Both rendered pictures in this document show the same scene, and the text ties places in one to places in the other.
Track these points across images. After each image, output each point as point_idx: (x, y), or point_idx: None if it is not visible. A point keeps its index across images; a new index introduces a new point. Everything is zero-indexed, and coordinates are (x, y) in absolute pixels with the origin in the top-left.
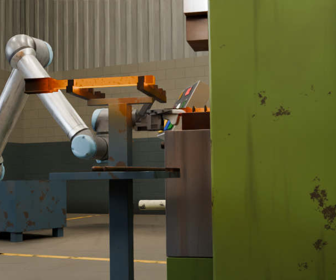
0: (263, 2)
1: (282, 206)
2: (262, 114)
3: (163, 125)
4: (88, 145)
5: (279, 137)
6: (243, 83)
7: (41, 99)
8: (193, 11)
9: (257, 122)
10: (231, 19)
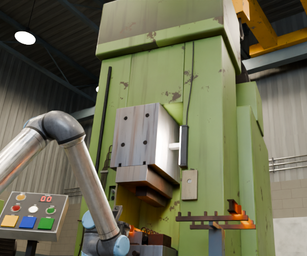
0: (231, 191)
1: None
2: (232, 251)
3: None
4: (128, 246)
5: None
6: (229, 231)
7: (92, 189)
8: (157, 165)
9: (231, 255)
10: (227, 194)
